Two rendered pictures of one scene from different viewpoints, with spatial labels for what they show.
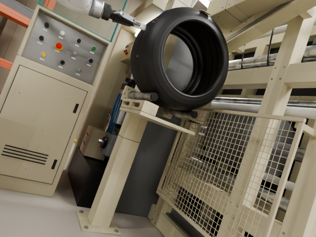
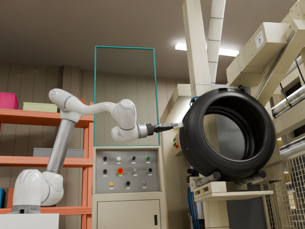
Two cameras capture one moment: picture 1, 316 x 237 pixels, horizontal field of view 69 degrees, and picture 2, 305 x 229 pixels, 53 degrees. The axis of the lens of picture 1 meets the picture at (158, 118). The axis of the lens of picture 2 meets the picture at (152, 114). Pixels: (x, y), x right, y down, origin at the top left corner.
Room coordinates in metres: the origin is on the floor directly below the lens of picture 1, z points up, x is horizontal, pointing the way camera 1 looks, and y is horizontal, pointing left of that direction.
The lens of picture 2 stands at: (-0.59, -0.13, 0.64)
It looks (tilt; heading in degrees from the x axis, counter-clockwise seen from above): 20 degrees up; 17
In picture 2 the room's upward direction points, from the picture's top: 3 degrees counter-clockwise
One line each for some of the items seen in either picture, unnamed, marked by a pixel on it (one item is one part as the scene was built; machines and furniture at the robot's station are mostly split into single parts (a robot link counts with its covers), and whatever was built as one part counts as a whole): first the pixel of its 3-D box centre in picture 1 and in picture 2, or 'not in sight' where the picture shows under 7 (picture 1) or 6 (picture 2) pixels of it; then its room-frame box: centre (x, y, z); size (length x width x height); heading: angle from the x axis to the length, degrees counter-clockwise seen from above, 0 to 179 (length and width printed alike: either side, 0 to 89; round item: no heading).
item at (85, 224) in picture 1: (98, 221); not in sight; (1.63, 0.15, 0.01); 0.27 x 0.27 x 0.02; 27
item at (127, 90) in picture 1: (149, 103); (218, 183); (1.57, 0.09, 0.90); 0.40 x 0.03 x 0.10; 117
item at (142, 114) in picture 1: (155, 120); (230, 196); (1.41, 0.01, 0.80); 0.37 x 0.36 x 0.02; 117
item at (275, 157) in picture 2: (194, 102); (263, 161); (1.78, -0.23, 1.05); 0.20 x 0.15 x 0.30; 27
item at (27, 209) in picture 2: not in sight; (25, 211); (0.95, 1.16, 0.77); 0.22 x 0.18 x 0.06; 31
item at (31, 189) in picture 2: not in sight; (29, 187); (0.98, 1.16, 0.91); 0.18 x 0.16 x 0.22; 4
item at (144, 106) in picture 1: (138, 106); (208, 190); (1.35, 0.14, 0.84); 0.36 x 0.09 x 0.06; 27
